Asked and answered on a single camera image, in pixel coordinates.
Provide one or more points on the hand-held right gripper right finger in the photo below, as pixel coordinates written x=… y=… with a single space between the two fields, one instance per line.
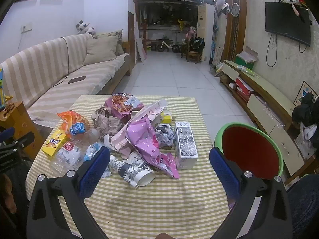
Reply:
x=224 y=171

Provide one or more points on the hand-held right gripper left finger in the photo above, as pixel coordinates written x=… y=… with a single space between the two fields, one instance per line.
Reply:
x=93 y=169

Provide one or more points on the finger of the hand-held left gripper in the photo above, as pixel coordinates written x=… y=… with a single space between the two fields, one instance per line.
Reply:
x=25 y=139
x=6 y=134

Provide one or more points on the blue white plastic wrapper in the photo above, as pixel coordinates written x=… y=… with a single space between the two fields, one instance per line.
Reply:
x=90 y=151

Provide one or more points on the clear plastic bottle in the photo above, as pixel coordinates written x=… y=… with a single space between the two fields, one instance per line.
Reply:
x=67 y=158

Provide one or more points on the yellow snack box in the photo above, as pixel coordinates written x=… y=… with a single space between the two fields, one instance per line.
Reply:
x=53 y=143

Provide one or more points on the red bin with green rim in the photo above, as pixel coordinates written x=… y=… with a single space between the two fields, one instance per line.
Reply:
x=249 y=149

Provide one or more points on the floral paper cup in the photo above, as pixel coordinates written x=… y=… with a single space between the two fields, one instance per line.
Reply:
x=134 y=173

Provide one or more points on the white milk carton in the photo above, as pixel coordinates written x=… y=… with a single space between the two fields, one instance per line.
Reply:
x=185 y=144

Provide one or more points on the brown paper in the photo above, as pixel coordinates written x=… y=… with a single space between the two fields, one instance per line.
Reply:
x=109 y=123

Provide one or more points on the orange snack bag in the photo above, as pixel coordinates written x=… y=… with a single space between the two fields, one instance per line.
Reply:
x=72 y=120

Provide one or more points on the shiny pink plastic wrapper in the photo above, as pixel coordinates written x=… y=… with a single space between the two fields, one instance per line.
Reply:
x=144 y=139

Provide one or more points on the purple snack bag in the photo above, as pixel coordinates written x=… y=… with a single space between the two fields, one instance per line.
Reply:
x=119 y=105

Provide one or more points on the grey paper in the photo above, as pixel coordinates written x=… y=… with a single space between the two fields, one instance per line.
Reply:
x=163 y=134

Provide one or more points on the long yellow box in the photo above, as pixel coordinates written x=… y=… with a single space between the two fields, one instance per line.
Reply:
x=165 y=118

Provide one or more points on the torn pink cardboard box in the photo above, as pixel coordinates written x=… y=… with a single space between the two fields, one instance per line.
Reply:
x=149 y=110

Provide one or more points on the yellow checked tablecloth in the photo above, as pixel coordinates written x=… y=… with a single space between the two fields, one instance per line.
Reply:
x=149 y=204

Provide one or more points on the striped beige sofa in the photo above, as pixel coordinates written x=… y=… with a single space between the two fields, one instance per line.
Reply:
x=37 y=67

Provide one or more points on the dark flat case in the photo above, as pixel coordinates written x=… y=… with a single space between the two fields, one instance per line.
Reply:
x=76 y=79

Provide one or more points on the red flat box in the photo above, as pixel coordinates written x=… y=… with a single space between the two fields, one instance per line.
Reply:
x=244 y=84

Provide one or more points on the long wooden tv cabinet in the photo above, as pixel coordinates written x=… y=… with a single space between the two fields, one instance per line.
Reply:
x=264 y=84

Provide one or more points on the pile of dark clothes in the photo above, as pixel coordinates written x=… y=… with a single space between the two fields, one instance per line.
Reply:
x=304 y=114

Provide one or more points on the star checkers board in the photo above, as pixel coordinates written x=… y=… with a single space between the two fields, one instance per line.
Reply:
x=302 y=91

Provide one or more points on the green box with white lid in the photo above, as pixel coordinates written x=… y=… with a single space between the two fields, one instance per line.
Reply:
x=245 y=61

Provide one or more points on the plain beige cushion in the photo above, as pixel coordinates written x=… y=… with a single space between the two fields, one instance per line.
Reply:
x=102 y=49

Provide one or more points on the wooden chair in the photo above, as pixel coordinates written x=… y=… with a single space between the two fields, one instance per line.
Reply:
x=193 y=54

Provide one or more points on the panda plush toy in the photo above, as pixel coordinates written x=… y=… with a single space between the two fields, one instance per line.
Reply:
x=82 y=27

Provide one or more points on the pink white plush toy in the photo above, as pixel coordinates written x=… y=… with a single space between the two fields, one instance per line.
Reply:
x=91 y=31

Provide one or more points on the leaning foam mats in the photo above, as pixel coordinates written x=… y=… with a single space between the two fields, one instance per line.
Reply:
x=140 y=49

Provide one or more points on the patterned cushion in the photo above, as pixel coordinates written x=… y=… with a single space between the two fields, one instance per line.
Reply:
x=120 y=42

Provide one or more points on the white balance bike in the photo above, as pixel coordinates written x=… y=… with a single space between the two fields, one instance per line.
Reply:
x=164 y=45

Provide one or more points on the pink toy figure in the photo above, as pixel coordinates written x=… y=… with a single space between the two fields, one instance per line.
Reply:
x=191 y=33

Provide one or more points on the yellow toy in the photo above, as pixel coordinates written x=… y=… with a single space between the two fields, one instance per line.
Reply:
x=181 y=23

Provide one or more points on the white standing air conditioner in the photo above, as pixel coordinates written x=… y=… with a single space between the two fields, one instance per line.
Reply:
x=203 y=17

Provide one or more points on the black television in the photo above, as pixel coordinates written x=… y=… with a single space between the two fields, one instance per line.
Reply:
x=286 y=22

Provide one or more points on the white wall socket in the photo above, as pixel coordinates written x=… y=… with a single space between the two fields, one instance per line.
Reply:
x=27 y=27

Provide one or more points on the round wall clock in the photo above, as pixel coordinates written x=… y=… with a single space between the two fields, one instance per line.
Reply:
x=235 y=10

